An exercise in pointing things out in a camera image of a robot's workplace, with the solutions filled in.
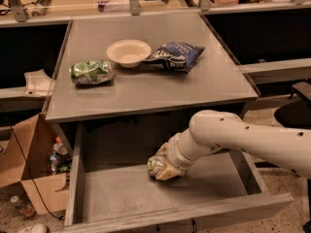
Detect blue chip bag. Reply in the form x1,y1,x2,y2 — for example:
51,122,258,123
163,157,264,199
143,42,205,73

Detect white shoe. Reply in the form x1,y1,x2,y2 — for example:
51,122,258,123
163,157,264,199
18,223,49,233

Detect grey counter cabinet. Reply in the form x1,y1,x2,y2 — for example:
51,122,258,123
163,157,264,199
47,12,258,123

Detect black office chair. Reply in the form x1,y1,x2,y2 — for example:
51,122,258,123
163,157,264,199
254,81,311,233

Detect plastic bottle on floor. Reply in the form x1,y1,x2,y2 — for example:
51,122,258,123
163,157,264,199
10,195,36,218

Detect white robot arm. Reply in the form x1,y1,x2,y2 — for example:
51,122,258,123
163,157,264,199
148,110,311,181

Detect cardboard box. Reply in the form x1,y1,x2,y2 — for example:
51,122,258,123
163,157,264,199
0,114,69,215

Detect grey open drawer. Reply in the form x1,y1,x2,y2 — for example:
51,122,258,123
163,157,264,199
65,112,293,233

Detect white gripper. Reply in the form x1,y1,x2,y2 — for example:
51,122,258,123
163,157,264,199
155,133,197,181

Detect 7up can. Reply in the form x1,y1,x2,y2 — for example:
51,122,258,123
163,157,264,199
147,156,164,177

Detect green chip bag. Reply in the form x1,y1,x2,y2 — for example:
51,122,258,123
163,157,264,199
69,60,113,85

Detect black cable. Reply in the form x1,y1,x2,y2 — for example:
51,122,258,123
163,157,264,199
0,104,65,221

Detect white paper bowl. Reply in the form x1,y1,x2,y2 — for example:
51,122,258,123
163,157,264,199
106,40,152,68

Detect bottles in box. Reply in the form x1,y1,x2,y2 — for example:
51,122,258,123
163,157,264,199
50,137,72,175

